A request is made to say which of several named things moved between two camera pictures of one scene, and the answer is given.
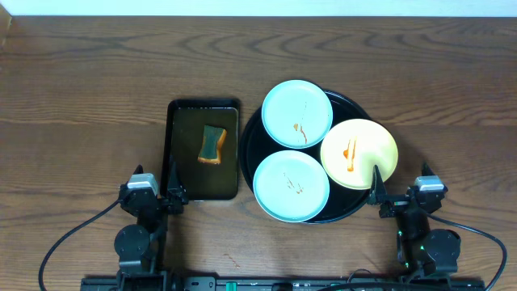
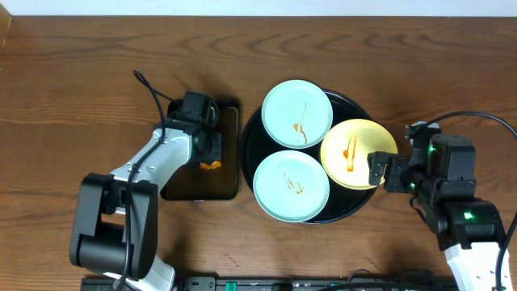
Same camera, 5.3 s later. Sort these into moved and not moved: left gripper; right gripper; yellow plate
Moved: left gripper; right gripper
Not moved: yellow plate
